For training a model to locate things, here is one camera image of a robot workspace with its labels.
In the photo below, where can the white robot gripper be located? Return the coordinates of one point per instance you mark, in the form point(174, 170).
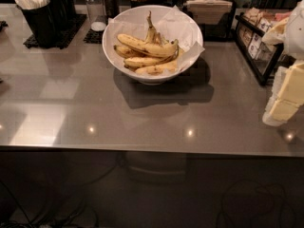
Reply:
point(294, 32)

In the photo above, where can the yellow banana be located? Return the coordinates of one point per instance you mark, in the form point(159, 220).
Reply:
point(136, 62)
point(157, 69)
point(126, 52)
point(151, 49)

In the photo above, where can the upright banana stem piece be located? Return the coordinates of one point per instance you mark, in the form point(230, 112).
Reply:
point(152, 36)

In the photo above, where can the sugar packets in rack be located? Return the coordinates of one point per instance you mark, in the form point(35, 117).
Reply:
point(264, 21)

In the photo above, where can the black napkin dispenser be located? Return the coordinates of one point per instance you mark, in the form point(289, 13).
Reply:
point(214, 17)

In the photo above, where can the small black rubber mat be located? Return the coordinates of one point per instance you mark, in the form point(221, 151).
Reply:
point(93, 37)

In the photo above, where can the clear shaker white base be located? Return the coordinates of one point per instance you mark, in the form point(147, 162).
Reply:
point(96, 15)

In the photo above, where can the rear black cutlery cup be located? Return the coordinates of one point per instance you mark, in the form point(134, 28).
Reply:
point(62, 11)

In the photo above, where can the black cutlery cup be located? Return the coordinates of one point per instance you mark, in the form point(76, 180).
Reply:
point(41, 24)
point(62, 11)

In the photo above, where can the front black cutlery cup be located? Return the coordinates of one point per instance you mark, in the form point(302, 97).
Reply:
point(41, 24)

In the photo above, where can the black wire condiment rack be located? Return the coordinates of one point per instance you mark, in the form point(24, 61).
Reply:
point(261, 59)

